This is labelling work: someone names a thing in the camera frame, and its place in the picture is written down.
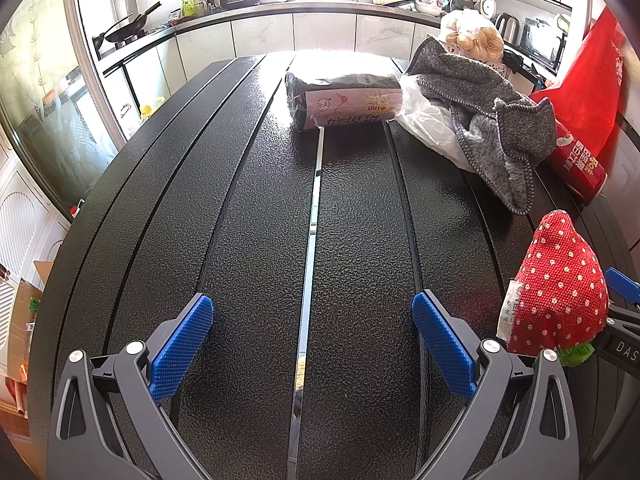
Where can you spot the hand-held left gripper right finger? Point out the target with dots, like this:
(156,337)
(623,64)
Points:
(445,345)

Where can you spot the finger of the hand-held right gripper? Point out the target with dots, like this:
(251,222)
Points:
(622,285)

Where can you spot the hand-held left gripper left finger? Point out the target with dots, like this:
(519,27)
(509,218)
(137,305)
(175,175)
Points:
(182,345)

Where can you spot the red strawberry plush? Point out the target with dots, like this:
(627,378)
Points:
(555,280)

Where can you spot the red drink can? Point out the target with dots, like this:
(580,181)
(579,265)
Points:
(575,160)

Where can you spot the white plastic bag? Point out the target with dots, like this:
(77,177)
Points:
(425,120)

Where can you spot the grey fleece cloth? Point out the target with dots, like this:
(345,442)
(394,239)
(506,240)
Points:
(470,85)

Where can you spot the black garbage bag roll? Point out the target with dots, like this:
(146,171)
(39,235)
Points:
(345,90)

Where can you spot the cardboard box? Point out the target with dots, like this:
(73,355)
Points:
(42,270)

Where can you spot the small red-capped bottle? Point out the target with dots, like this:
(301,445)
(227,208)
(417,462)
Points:
(78,207)

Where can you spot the yellow cooking oil bottle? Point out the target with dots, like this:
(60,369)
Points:
(150,110)

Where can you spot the black toaster oven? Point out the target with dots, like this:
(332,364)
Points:
(540,40)

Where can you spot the frosted glass sliding door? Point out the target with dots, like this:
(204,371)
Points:
(50,110)

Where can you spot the steel electric kettle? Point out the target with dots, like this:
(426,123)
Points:
(507,27)

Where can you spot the plastic bag of buns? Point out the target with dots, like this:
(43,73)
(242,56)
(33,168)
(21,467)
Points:
(475,35)

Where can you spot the white electric cooker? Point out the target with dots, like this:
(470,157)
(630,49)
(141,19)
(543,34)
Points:
(486,6)

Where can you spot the kitchen counter with white cabinets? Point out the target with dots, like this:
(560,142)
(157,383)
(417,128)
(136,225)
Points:
(260,35)

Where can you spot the black wok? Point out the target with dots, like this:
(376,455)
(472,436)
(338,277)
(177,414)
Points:
(125,30)

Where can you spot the metal bowl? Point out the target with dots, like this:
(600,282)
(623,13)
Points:
(429,7)

